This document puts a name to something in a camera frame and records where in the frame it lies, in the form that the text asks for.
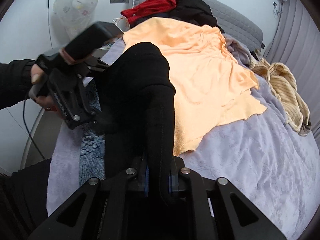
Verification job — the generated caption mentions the black pants with patterned lining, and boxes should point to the black pants with patterned lining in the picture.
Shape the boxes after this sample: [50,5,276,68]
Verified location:
[79,42,175,194]

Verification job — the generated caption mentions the person left hand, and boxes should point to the person left hand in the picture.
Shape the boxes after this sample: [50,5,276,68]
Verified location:
[30,48,81,110]

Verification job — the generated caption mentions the white standing fan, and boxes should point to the white standing fan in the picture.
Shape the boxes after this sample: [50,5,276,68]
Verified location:
[53,0,98,40]

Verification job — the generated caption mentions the lavender plush bed blanket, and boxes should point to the lavender plush bed blanket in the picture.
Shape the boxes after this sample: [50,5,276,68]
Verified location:
[46,33,320,240]

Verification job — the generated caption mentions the peach orange cloth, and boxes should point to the peach orange cloth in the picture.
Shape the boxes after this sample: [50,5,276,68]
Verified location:
[123,17,266,156]

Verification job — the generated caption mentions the red garment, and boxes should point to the red garment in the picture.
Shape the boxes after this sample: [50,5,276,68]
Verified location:
[120,0,177,25]

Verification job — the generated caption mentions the black clothes pile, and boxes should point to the black clothes pile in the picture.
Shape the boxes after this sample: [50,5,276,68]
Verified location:
[130,0,225,34]

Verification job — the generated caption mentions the tan striped garment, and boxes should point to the tan striped garment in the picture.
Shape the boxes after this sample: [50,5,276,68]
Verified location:
[249,57,311,137]

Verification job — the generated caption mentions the mauve grey garment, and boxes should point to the mauve grey garment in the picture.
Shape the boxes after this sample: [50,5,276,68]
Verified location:
[223,34,251,67]

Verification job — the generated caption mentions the grey quilted headboard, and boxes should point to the grey quilted headboard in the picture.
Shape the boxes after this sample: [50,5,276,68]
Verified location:
[129,0,263,51]

